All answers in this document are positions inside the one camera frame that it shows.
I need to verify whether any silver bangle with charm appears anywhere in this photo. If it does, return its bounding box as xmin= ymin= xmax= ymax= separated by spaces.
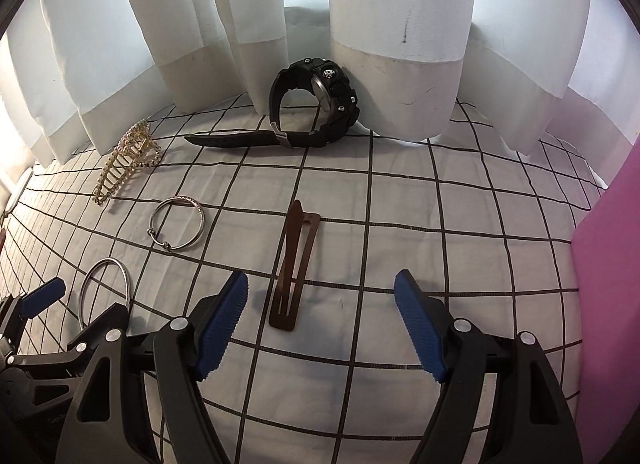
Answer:
xmin=146 ymin=195 xmax=206 ymax=253

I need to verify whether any black wristwatch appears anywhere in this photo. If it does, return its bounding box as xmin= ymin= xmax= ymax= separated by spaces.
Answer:
xmin=186 ymin=57 xmax=360 ymax=149

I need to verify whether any pearl hair claw clip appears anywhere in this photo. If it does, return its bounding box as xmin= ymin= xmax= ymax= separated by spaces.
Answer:
xmin=91 ymin=120 xmax=163 ymax=206

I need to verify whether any large silver bangle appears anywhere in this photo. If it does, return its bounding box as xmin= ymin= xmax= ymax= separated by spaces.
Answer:
xmin=77 ymin=257 xmax=134 ymax=329

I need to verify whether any white curtain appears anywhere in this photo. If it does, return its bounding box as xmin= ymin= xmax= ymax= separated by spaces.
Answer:
xmin=1 ymin=0 xmax=639 ymax=181

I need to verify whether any brown snap hair clip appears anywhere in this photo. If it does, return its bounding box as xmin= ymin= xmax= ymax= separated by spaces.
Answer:
xmin=269 ymin=199 xmax=321 ymax=332

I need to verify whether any white grid tablecloth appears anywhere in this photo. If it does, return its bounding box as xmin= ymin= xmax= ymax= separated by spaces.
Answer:
xmin=1 ymin=96 xmax=601 ymax=463

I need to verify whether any purple plastic tub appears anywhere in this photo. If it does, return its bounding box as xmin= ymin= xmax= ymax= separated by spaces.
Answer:
xmin=572 ymin=145 xmax=639 ymax=463

